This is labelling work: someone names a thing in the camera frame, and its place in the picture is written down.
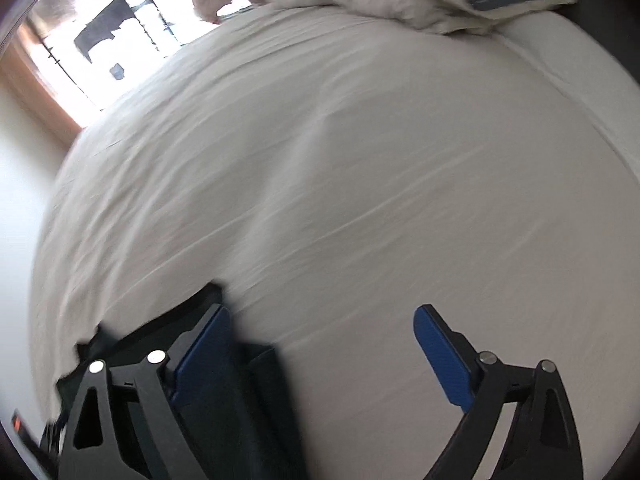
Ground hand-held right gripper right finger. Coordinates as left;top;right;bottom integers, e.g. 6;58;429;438
413;304;583;480

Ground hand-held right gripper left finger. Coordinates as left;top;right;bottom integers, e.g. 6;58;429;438
57;305;233;480

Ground dark green sweater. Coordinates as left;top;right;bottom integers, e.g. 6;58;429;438
40;282;311;480

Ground hanging dark clothes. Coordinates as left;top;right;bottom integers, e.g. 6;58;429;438
74;0;132;63

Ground bed with white sheet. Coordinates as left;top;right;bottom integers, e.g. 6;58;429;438
27;2;640;480

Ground beige curtain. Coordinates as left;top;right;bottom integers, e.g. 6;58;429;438
0;25;83;148

